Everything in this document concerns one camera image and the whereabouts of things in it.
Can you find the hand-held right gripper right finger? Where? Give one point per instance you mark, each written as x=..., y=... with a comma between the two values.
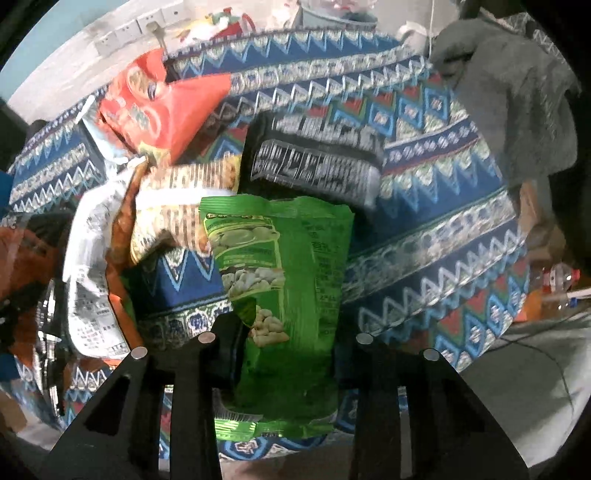
x=369, y=369

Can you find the orange striped snack bag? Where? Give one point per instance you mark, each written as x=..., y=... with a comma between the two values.
x=184, y=198

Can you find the red snack packet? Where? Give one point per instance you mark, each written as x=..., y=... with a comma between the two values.
x=161, y=110

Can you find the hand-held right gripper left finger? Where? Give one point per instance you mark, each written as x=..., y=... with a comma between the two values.
x=228, y=355

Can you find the green snack packet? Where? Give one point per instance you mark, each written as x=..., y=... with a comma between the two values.
x=295, y=277

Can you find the grey cloth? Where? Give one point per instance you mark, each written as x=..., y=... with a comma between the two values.
x=508, y=92

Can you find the blue patterned blanket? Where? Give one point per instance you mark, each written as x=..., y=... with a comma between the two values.
x=438, y=230

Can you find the orange snack packet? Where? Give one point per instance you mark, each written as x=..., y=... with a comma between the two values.
x=121, y=230

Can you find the red and white plastic bag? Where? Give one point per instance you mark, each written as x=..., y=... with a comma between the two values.
x=221, y=25

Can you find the white printed snack packet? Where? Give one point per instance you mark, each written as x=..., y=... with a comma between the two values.
x=90, y=277

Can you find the white wall socket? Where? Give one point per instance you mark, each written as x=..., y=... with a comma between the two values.
x=150, y=21
x=178, y=11
x=128, y=31
x=109, y=44

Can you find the black white-print snack packet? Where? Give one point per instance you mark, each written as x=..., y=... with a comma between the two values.
x=314, y=161

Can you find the clear plastic bottle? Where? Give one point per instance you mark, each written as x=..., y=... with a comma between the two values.
x=556, y=279

